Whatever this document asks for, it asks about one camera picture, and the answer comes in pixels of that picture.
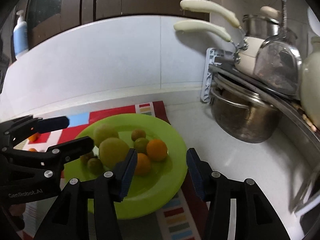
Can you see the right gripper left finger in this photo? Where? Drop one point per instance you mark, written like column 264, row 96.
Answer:
column 114, row 185

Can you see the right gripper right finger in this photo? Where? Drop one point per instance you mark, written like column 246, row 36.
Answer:
column 206, row 182

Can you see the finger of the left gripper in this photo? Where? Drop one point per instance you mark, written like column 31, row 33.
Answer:
column 67, row 149
column 19, row 129

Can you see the brown kiwi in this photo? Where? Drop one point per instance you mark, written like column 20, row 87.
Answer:
column 86, row 157
column 138, row 133

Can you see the green lime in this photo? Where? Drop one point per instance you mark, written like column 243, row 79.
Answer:
column 95, row 166
column 140, row 145

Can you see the small orange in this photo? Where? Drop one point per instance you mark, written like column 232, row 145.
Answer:
column 143, row 166

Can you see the large green apple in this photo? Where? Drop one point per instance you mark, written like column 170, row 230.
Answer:
column 104, row 132

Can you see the person left hand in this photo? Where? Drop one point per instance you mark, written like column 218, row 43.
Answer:
column 17, row 210

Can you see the colourful patchwork table mat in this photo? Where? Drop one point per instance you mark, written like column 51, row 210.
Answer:
column 143, row 214

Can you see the large steel stockpot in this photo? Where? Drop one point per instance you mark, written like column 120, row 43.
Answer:
column 241, row 112

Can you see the blue white pump bottle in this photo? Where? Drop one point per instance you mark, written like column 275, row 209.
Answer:
column 20, row 35

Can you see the steel spatula turner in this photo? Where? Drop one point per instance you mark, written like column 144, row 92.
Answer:
column 278, row 62

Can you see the white ceramic pot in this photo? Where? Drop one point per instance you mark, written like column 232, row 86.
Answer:
column 309, row 88

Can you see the steel lidded pot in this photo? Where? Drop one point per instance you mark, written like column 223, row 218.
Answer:
column 262, row 25

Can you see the white rice paddle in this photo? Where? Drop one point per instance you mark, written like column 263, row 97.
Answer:
column 313, row 21

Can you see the dark wooden window frame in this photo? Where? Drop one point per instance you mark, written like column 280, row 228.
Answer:
column 47, row 18

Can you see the lower cream-handled pan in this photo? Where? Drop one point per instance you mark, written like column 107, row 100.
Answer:
column 245, row 52

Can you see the cream-handled pan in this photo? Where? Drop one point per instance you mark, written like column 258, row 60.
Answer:
column 207, row 6
column 245, row 52

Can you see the upper cream-handled pan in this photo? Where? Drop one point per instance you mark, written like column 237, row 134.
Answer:
column 207, row 6

